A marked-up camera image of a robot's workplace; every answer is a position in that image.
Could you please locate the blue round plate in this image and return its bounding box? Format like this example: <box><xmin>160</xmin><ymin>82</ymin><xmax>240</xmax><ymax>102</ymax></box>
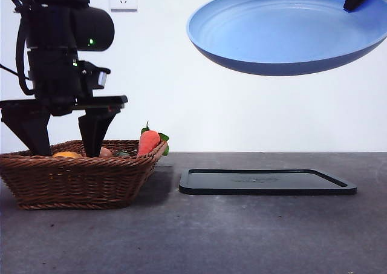
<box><xmin>186</xmin><ymin>0</ymin><xmax>387</xmax><ymax>77</ymax></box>

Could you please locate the yellow corn cob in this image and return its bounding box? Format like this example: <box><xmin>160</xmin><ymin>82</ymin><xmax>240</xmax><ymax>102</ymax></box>
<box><xmin>53</xmin><ymin>151</ymin><xmax>83</xmax><ymax>159</ymax></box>

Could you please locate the orange carrot with green leaves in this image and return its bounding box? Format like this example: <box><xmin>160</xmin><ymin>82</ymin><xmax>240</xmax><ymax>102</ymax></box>
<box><xmin>137</xmin><ymin>121</ymin><xmax>171</xmax><ymax>157</ymax></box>

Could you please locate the brown wicker basket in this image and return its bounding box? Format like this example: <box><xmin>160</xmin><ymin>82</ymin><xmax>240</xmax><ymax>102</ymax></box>
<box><xmin>0</xmin><ymin>139</ymin><xmax>169</xmax><ymax>211</ymax></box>

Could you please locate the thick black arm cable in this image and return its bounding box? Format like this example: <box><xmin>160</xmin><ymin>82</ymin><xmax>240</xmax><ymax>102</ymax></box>
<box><xmin>15</xmin><ymin>12</ymin><xmax>36</xmax><ymax>97</ymax></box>

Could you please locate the black rectangular tray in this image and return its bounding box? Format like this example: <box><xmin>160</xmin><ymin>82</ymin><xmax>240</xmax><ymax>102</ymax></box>
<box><xmin>178</xmin><ymin>168</ymin><xmax>358</xmax><ymax>196</ymax></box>

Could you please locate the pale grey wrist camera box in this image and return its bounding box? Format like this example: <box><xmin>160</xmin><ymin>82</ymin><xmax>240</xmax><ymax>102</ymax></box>
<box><xmin>97</xmin><ymin>70</ymin><xmax>111</xmax><ymax>88</ymax></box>

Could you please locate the thin black cable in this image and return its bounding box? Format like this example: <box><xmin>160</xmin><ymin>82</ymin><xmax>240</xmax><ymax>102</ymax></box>
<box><xmin>0</xmin><ymin>63</ymin><xmax>33</xmax><ymax>82</ymax></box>

